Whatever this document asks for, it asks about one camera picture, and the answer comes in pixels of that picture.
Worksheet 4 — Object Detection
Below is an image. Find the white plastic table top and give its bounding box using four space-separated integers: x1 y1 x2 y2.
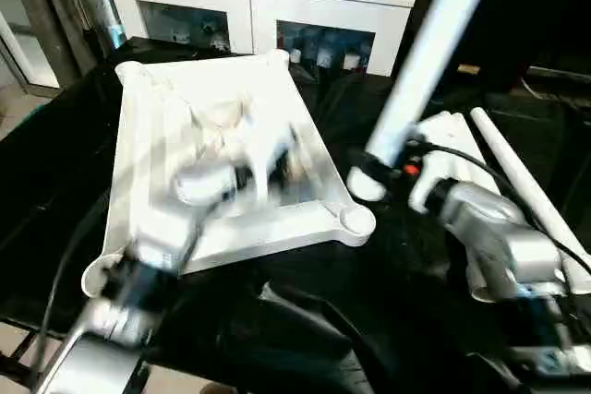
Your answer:
81 51 379 299

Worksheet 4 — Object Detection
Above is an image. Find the black plastic mat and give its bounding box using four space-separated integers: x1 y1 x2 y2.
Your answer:
0 34 591 394

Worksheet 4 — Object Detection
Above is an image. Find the grey metal stand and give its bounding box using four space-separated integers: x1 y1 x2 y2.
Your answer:
0 0 116 90

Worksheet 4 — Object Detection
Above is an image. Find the black bench with silver rail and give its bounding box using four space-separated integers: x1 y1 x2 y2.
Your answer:
522 64 591 127

